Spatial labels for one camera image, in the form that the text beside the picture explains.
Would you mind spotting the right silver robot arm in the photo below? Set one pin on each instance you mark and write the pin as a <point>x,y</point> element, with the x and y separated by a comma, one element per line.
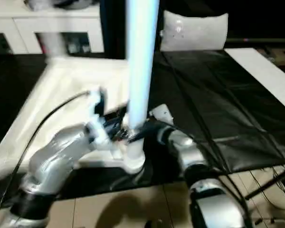
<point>194,152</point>

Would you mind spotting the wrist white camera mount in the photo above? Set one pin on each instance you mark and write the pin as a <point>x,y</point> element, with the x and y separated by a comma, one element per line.
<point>98,133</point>
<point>162,114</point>

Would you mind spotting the black rail with red mark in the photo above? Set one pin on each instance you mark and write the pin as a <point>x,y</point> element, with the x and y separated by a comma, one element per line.
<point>259,39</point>

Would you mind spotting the white sideboard with glass doors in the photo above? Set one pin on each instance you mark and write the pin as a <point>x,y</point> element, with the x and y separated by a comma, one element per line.
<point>61,23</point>

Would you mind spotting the white flat board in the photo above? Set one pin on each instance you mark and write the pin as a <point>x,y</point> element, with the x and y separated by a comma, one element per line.
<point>263,71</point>

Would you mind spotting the white plastic table top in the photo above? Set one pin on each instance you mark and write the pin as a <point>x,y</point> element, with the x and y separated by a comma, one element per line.
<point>61,95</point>

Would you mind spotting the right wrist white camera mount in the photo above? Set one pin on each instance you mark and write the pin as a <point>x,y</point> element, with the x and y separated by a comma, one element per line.
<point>162,114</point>

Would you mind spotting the grey pillow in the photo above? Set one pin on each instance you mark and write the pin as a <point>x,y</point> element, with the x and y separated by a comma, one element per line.
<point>194,31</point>

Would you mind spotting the black work table leg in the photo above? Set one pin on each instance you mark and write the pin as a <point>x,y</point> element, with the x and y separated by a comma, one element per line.
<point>270,181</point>

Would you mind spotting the black work surface mat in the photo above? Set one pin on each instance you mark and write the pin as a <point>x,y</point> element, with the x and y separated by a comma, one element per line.
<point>204,95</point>

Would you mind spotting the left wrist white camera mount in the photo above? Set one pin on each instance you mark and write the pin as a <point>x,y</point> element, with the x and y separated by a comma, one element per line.
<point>98,133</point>

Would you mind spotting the black tangled item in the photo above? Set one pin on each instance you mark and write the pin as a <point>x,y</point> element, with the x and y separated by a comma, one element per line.
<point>40,4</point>

